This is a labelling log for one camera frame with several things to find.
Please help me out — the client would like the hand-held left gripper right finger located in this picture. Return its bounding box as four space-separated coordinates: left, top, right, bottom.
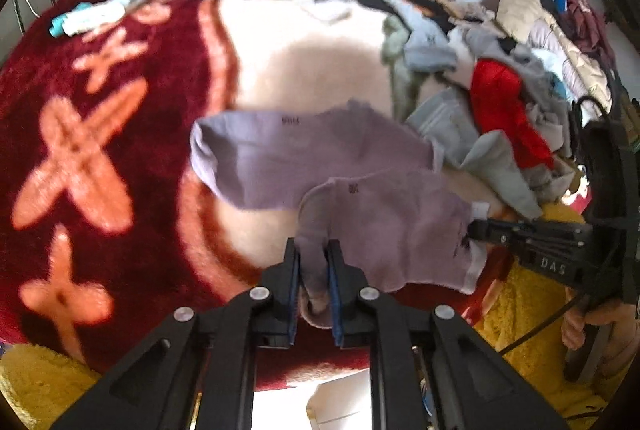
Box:
326 239 572 430

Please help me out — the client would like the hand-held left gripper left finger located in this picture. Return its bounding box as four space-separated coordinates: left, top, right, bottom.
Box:
50 237 302 430

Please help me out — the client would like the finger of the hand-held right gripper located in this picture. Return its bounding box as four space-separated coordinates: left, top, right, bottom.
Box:
468 218 592 241
494 240 594 261

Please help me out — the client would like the lilac sock with white cuff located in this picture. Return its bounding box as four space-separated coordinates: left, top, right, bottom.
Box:
189 98 490 330

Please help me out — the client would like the person's right hand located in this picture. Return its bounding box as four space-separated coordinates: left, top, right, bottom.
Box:
560 299 638 381

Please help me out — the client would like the yellow fleece blanket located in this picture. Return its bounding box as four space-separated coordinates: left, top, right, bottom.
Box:
0 204 640 430

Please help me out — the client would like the light grey garment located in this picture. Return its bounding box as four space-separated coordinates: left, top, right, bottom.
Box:
406 88 545 221

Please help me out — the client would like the red garment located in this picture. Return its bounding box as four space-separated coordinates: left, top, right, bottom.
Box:
470 58 557 171

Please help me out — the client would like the olive grey garment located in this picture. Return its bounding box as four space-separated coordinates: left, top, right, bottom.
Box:
381 16 422 121

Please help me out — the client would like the beige padded jacket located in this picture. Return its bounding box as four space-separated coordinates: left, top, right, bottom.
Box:
499 0 568 48

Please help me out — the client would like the red and cream printed blanket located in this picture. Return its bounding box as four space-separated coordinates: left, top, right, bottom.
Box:
0 0 591 391

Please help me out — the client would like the white and teal folded garment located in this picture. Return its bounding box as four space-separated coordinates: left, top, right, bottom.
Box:
47 1 127 38

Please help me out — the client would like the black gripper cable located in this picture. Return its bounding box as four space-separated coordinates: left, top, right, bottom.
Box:
499 292 591 357

